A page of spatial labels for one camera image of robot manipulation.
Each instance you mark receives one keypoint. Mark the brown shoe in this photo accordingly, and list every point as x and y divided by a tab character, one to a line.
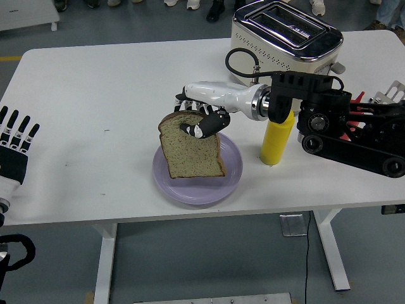
376	26

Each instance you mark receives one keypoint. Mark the purple round plate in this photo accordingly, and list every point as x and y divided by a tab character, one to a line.
196	190

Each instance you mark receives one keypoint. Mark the person's leg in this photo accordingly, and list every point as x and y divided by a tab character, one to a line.
390	11

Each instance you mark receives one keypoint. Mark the black shoe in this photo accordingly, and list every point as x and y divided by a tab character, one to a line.
215	12

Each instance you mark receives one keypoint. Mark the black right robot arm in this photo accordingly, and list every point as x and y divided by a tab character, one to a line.
329	107

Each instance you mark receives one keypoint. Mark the metal toast rack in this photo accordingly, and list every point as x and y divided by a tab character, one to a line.
392	92

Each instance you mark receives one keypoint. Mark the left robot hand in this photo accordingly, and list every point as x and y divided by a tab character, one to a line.
12	164

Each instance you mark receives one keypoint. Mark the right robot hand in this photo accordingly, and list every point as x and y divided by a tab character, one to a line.
218	95

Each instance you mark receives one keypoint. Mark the white shoe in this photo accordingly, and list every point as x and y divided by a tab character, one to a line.
192	3
318	8
171	2

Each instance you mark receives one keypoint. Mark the brown bread slice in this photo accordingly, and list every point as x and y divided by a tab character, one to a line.
190	152

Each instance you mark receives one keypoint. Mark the black table control panel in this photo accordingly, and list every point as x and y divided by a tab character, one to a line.
392	209

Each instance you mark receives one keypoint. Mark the red squeeze bottle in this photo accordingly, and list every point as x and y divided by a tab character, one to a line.
358	96

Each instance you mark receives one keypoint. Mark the white cabinet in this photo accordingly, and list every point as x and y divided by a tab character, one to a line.
25	12

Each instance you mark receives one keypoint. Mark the small metal floor plate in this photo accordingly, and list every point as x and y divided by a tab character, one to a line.
293	225

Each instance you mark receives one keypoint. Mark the cream and chrome toaster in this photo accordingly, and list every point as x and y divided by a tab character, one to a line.
269	35

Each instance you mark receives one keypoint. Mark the yellow squeeze bottle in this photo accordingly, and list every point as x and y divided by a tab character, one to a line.
273	145

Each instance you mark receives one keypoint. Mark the white table leg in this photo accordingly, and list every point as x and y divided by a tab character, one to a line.
333	253
104	263

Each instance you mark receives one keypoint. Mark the dark shoe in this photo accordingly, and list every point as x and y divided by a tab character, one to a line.
60	3
91	2

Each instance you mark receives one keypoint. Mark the long metal base plate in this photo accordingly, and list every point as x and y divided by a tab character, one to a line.
212	299

